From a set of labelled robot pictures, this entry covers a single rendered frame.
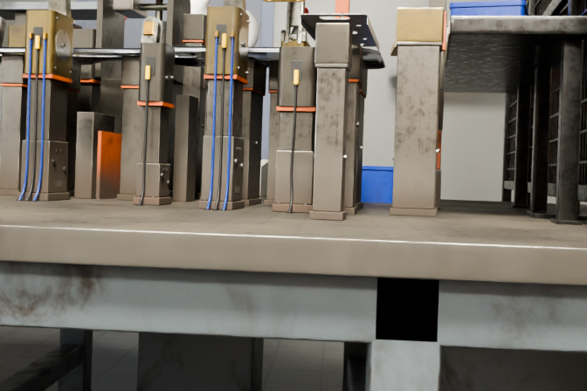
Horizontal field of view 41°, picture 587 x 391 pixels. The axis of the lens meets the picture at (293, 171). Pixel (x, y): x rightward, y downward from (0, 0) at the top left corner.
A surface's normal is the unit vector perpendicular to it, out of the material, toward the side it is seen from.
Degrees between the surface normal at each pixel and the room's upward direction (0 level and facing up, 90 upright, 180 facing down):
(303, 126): 90
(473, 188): 90
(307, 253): 90
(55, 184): 90
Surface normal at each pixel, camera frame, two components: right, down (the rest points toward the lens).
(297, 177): -0.17, 0.00
